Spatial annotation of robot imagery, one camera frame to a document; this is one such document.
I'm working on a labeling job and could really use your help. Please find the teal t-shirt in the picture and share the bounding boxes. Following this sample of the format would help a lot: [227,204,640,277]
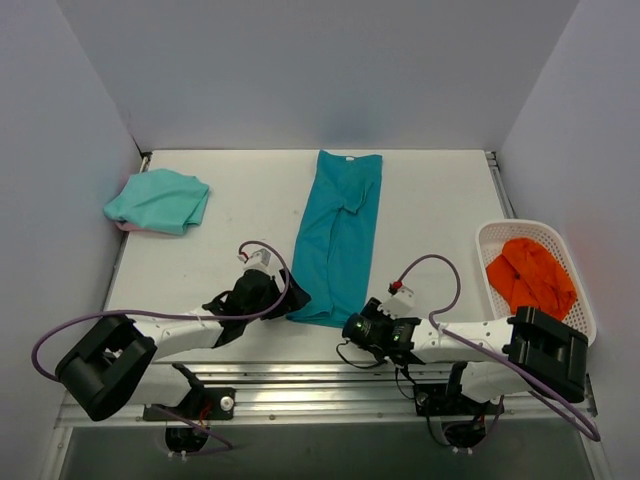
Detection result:
[287,150,383,328]

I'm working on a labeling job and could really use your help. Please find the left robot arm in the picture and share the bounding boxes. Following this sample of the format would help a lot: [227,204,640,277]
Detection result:
[55,269,311,421]

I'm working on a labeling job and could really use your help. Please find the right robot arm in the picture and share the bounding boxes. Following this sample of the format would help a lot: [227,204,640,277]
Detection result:
[342,298,588,413]

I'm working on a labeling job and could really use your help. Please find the mint green folded t-shirt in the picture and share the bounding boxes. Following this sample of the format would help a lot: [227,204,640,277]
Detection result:
[103,169,210,236]

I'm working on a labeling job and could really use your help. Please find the pink folded t-shirt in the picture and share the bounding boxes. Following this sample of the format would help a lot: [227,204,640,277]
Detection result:
[115,222,162,234]

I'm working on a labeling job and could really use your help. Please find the white perforated plastic basket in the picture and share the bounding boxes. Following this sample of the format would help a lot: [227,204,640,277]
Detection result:
[476,219,597,344]

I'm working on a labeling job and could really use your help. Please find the orange t-shirt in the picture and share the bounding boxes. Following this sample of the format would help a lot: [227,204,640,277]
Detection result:
[485,237,577,321]

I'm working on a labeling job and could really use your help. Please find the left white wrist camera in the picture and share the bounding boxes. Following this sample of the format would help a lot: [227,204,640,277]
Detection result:
[237,248,271,275]

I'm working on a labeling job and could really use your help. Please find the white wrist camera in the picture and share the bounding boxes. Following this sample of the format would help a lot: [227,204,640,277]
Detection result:
[237,248,271,275]
[377,280,416,319]

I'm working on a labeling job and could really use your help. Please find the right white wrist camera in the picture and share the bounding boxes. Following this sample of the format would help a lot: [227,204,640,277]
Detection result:
[377,280,416,319]

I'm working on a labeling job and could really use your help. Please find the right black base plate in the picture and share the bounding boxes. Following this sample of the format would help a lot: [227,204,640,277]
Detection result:
[413,383,504,417]

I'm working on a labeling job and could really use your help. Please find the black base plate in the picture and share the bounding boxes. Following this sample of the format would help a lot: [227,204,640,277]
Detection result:
[413,383,504,417]
[142,387,236,422]

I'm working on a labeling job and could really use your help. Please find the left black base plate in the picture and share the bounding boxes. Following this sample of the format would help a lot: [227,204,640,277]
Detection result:
[142,387,236,422]

